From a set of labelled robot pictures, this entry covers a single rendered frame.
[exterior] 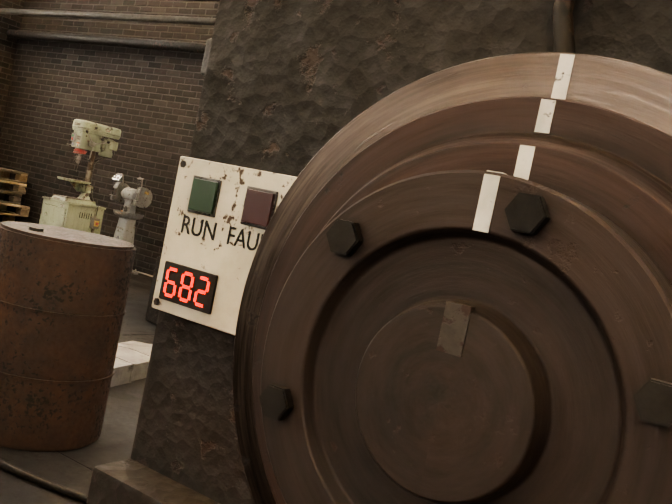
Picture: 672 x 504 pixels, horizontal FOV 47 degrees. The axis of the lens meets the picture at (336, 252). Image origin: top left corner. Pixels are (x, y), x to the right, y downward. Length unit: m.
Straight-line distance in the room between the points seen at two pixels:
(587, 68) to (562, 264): 0.16
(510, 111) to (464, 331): 0.17
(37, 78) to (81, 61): 0.91
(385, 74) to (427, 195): 0.33
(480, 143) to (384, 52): 0.30
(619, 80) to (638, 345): 0.19
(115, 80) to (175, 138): 1.37
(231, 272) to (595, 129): 0.46
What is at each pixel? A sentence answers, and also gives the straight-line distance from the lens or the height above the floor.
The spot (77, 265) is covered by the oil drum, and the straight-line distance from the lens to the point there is 3.29.
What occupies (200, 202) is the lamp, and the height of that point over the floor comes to 1.19.
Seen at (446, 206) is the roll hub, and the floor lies 1.23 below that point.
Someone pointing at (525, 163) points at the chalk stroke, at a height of 1.27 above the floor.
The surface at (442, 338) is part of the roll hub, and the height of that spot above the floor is 1.15.
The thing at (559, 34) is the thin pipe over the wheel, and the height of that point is 1.40.
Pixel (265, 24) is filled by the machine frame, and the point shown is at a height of 1.40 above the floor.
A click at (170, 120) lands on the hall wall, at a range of 9.56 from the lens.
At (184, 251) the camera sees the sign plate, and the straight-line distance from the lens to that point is 0.89.
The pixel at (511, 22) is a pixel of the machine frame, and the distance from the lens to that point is 0.75.
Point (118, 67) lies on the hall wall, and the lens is 10.42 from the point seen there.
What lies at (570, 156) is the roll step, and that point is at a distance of 0.50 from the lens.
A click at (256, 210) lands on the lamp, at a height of 1.20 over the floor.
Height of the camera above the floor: 1.21
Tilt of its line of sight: 3 degrees down
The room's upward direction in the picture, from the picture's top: 12 degrees clockwise
